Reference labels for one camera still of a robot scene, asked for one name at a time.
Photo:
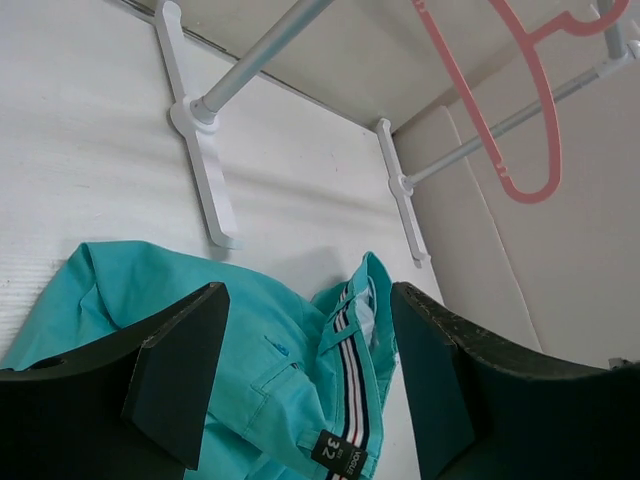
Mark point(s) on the pink plastic hanger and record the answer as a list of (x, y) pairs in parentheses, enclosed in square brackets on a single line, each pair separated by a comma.
[(620, 53)]

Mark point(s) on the white metal clothes rack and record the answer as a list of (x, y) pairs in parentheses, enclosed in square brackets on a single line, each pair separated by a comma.
[(194, 117)]

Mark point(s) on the teal trousers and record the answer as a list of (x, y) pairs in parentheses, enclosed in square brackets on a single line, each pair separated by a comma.
[(300, 385)]

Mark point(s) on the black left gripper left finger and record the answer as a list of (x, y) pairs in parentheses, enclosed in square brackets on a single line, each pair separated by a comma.
[(131, 405)]

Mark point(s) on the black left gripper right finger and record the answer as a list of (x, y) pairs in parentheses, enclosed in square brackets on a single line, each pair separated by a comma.
[(484, 407)]

